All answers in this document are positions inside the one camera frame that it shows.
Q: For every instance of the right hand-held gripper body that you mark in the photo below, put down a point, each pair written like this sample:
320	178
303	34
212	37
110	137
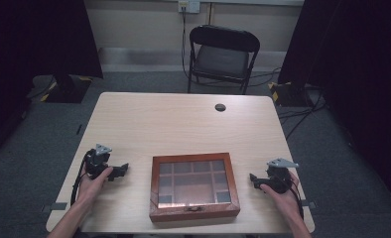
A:
278	175

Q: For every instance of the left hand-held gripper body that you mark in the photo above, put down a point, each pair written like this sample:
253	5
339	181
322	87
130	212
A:
97	161

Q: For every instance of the wooden box with glass lid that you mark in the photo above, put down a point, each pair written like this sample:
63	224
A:
194	185

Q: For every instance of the person's right hand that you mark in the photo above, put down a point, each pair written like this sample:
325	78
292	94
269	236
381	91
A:
283	198

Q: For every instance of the person's left hand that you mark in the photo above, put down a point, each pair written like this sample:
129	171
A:
93	185

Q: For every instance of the black stand base yellow tape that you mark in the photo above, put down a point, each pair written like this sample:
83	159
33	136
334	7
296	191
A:
289	94

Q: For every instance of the black folding chair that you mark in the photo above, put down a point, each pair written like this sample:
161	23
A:
222	58

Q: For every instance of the dark curtain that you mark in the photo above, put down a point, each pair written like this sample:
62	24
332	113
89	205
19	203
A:
38	39
349	66

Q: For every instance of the white wall socket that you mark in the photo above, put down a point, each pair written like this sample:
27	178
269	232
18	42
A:
189	6

